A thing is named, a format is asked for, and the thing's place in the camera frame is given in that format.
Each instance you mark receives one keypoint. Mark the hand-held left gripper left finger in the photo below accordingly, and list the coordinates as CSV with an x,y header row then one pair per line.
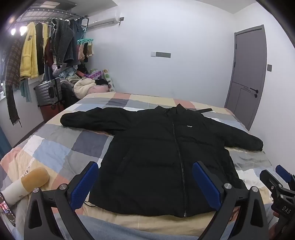
x,y
84,184

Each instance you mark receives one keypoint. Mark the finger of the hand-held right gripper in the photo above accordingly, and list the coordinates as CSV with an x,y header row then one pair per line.
x,y
270,180
284,173

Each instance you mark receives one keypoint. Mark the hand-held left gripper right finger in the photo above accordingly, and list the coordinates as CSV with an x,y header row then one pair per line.
x,y
206,187

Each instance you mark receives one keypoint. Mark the black puffer jacket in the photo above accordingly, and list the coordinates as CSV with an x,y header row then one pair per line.
x,y
149,147

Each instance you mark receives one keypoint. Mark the pile of mixed clothes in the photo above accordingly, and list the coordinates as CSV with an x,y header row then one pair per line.
x,y
66,72

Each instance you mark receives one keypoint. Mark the black metal clothes rack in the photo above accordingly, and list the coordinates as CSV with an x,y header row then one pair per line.
x,y
46,12

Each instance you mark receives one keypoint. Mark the checked patchwork bed sheet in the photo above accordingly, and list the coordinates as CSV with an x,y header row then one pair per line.
x,y
57,150

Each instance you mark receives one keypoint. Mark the yellow and white plush pillow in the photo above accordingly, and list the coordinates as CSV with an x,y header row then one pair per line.
x,y
25,184

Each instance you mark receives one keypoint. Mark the grey blue cloth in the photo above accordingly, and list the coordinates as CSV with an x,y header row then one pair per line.
x,y
138,228

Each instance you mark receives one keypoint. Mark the red suitcase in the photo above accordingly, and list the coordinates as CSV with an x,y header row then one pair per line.
x,y
51,113

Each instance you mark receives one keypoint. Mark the smartphone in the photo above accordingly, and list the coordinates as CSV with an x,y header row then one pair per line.
x,y
7,211

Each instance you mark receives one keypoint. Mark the black bag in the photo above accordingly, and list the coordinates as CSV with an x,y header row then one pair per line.
x,y
69,94

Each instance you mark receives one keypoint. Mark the cream plush blanket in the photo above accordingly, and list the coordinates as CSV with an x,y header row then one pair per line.
x,y
83,88

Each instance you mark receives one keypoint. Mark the silver suitcase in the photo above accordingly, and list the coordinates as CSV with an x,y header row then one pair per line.
x,y
47,92

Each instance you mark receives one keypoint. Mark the teal scarf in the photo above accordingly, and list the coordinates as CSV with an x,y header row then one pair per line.
x,y
25,91

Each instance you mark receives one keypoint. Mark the polka dot pillow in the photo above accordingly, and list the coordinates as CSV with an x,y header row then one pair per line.
x,y
109,77

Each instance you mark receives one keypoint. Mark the purple patterned cloth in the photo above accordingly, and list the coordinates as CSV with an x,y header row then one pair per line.
x,y
95,74

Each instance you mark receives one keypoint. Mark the grey door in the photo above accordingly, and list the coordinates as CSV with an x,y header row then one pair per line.
x,y
246,69

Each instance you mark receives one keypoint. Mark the brown plaid scarf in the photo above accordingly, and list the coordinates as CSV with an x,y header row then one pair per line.
x,y
12,76

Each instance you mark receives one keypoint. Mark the maroon hanging garment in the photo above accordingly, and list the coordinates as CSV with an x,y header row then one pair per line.
x,y
48,53

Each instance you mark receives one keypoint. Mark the yellow fleece coat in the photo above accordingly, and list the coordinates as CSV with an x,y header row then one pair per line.
x,y
28,53

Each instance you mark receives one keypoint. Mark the teal sock hanger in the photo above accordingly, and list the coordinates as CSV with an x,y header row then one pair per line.
x,y
85,41

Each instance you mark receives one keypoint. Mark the dark grey coat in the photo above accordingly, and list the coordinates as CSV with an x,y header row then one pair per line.
x,y
64,41

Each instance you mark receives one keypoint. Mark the black hanging garment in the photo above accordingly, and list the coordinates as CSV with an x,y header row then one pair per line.
x,y
40,46

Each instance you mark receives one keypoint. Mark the white air conditioner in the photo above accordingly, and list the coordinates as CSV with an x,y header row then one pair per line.
x,y
101,22

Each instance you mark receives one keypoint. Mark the round rack light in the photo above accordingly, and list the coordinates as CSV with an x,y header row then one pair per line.
x,y
13,31
23,30

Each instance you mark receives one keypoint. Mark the grey wall switch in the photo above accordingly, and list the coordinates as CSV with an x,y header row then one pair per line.
x,y
269,67

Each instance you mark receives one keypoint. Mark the grey and white wall panel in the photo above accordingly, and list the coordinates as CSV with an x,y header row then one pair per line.
x,y
161,54

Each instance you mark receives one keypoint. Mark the small black wall device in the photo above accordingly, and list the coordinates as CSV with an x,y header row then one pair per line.
x,y
121,19

